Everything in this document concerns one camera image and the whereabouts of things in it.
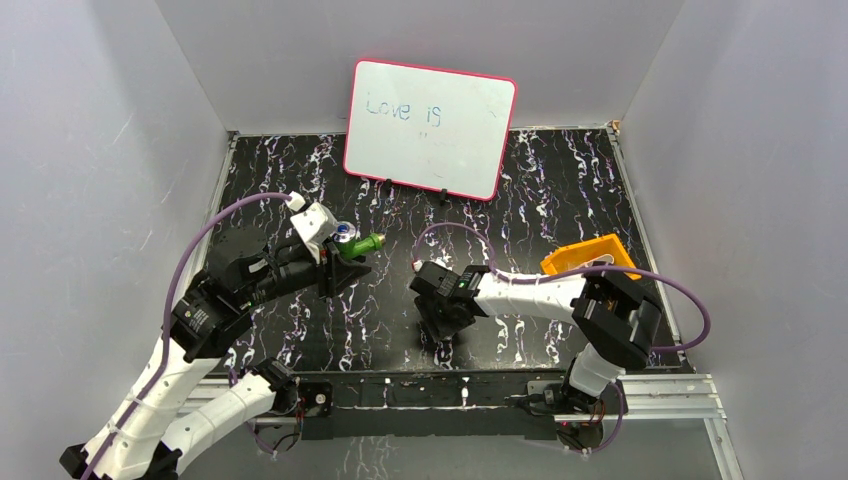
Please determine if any orange parts bin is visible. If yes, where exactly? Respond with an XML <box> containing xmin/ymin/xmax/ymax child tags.
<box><xmin>540</xmin><ymin>234</ymin><xmax>635</xmax><ymax>275</ymax></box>

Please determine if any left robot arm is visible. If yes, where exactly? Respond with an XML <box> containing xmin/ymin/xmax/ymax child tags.
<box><xmin>60</xmin><ymin>224</ymin><xmax>385</xmax><ymax>479</ymax></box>

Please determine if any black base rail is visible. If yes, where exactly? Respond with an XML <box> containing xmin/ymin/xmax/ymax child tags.
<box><xmin>300</xmin><ymin>369</ymin><xmax>564</xmax><ymax>440</ymax></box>

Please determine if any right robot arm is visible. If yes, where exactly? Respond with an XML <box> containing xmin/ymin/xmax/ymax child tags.
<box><xmin>410</xmin><ymin>261</ymin><xmax>663</xmax><ymax>415</ymax></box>

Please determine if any pink framed whiteboard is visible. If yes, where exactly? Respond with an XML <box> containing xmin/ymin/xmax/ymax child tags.
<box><xmin>343</xmin><ymin>59</ymin><xmax>518</xmax><ymax>201</ymax></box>

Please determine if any green water faucet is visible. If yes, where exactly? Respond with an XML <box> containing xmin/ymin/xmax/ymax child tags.
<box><xmin>333</xmin><ymin>222</ymin><xmax>385</xmax><ymax>260</ymax></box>

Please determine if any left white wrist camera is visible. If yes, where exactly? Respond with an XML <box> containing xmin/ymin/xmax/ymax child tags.
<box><xmin>290</xmin><ymin>202</ymin><xmax>339</xmax><ymax>264</ymax></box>

